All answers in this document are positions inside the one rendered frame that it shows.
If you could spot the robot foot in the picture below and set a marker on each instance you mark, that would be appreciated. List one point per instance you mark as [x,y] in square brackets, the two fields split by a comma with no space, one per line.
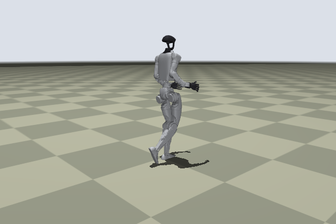
[154,154]
[164,156]

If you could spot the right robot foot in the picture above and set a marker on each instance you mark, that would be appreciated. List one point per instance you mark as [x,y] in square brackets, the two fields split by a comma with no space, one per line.
[154,154]

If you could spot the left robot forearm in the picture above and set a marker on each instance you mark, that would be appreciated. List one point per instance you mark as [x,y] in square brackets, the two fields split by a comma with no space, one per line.
[160,81]

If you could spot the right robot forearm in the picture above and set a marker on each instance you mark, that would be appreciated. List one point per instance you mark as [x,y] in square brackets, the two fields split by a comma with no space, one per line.
[179,80]

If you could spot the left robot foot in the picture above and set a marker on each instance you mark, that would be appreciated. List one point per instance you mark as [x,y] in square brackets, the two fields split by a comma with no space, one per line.
[164,156]

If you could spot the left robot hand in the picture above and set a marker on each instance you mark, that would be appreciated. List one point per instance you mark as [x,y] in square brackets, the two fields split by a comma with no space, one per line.
[175,85]

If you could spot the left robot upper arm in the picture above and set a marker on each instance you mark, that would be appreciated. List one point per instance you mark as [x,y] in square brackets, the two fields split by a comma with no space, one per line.
[156,75]

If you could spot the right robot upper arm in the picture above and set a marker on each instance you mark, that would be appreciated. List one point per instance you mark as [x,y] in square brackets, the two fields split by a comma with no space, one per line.
[176,59]

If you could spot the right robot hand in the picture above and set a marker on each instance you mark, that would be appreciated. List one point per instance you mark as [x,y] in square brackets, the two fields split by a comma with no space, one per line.
[194,86]

